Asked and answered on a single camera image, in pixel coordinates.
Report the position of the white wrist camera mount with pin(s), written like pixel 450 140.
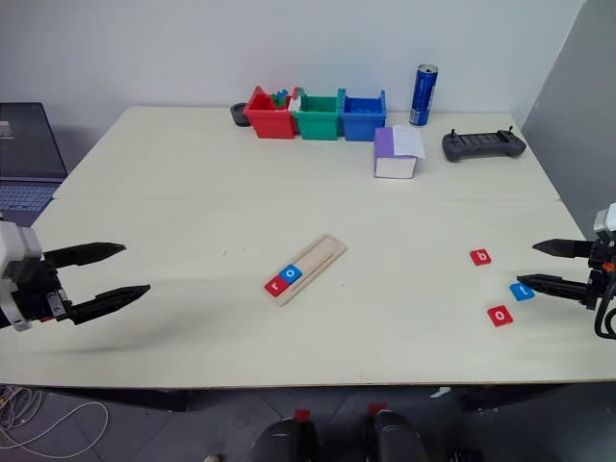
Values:
pixel 605 221
pixel 17 243

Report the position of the small white piece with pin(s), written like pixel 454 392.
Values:
pixel 294 105

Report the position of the blue drink can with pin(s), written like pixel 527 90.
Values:
pixel 422 96

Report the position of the dark grey round bowl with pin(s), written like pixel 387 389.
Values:
pixel 238 115

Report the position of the red letter tile o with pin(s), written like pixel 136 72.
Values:
pixel 500 316

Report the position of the purple and white box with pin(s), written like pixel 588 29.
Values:
pixel 385 156

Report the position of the white paper scrap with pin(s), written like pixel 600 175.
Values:
pixel 440 392

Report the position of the dark rounded shape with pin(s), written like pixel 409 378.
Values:
pixel 394 440
pixel 284 443

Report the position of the blue plastic bin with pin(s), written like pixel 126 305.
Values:
pixel 361 127

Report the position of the small green toy piece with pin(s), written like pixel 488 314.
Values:
pixel 276 100

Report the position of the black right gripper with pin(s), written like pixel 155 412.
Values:
pixel 601 264

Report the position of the grey laptop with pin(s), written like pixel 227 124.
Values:
pixel 29 144

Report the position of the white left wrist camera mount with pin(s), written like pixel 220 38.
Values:
pixel 17 243

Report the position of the red plastic bin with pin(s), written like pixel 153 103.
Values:
pixel 269 124

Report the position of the green plastic bin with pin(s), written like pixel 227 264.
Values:
pixel 315 126

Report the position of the grey handheld controller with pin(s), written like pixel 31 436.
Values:
pixel 481 144

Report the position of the red letter tile b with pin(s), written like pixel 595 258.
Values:
pixel 480 257

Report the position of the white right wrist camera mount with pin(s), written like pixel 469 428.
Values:
pixel 605 221

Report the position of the wooden letter tray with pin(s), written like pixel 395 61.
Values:
pixel 320 252

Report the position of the blue letter tile t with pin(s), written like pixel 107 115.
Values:
pixel 520 293

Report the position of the blue letter tile o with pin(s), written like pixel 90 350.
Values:
pixel 290 274

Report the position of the grey partition panel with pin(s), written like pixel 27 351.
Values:
pixel 577 120

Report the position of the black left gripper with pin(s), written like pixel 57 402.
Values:
pixel 38 293

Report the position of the red letter tile r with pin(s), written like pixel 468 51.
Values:
pixel 276 287

